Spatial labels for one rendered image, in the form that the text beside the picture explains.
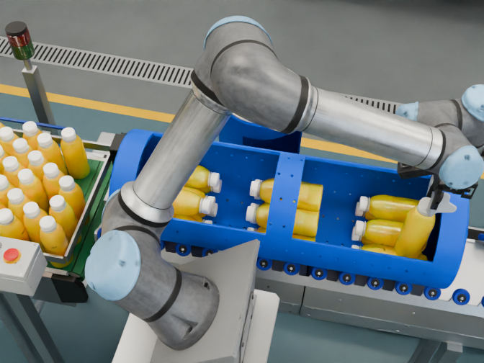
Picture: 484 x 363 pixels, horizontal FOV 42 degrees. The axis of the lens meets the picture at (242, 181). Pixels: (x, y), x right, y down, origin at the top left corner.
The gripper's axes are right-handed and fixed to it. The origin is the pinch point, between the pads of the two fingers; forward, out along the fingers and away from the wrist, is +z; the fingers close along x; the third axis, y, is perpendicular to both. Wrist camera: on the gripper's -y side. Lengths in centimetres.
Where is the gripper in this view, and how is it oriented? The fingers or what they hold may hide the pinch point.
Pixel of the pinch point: (428, 204)
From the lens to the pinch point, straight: 151.5
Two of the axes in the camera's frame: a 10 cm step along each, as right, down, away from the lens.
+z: -0.1, 6.1, 7.9
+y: 9.8, 1.6, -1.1
